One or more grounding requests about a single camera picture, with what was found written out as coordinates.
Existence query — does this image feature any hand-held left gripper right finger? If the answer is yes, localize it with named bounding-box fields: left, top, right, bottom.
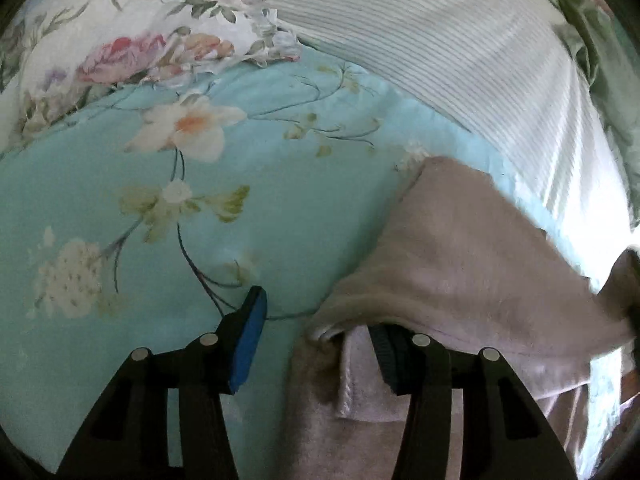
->
left=370, top=324, right=577, bottom=480

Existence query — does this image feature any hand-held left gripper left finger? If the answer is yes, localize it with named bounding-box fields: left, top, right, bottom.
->
left=56, top=285, right=268, bottom=480

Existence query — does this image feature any beige towel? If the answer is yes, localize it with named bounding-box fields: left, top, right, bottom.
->
left=285, top=156, right=637, bottom=480

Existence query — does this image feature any turquoise floral bed sheet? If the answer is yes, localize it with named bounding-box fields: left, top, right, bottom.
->
left=0, top=50, right=626, bottom=480

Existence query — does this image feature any white striped pillow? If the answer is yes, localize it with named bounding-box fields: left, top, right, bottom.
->
left=235, top=0, right=632, bottom=281

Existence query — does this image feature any floral pillow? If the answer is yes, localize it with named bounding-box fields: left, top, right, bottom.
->
left=0, top=0, right=302, bottom=153

